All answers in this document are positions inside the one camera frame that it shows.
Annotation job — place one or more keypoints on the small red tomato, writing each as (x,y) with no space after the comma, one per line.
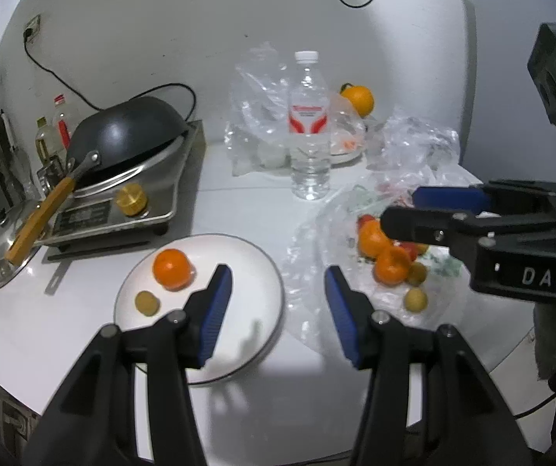
(409,251)

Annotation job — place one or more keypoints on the large red tomato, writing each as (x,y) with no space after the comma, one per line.
(367,220)

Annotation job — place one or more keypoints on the steel pot lid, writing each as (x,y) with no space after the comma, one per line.
(1,252)

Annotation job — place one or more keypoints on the small green fruit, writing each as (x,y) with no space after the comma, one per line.
(414,299)
(416,274)
(146,303)

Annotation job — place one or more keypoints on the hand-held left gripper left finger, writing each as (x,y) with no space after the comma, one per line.
(217,301)

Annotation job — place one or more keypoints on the white round plate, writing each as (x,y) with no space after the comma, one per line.
(248,272)

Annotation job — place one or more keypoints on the white bowl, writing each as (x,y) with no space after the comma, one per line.
(343,155)

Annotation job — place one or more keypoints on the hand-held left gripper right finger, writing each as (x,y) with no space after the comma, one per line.
(343,315)

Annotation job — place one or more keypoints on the orange mandarin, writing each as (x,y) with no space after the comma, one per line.
(372,242)
(173,269)
(389,267)

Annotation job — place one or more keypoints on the red label bottle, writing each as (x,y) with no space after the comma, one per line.
(62,126)

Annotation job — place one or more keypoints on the orange with stem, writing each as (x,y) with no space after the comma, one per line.
(358,99)

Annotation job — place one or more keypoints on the yellow oil bottle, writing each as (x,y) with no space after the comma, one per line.
(47,145)

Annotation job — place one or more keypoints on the printed clear plastic bag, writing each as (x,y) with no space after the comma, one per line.
(316,252)

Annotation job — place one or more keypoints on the crumpled clear plastic bag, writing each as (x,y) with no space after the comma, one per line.
(414,141)

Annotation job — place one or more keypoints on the steel stove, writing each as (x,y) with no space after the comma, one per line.
(161,184)

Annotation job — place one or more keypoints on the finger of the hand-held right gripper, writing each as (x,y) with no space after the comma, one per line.
(448,197)
(418,225)

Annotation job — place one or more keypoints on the wall power socket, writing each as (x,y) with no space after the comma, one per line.
(33,26)

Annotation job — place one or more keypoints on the clear water bottle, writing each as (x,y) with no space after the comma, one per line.
(309,155)

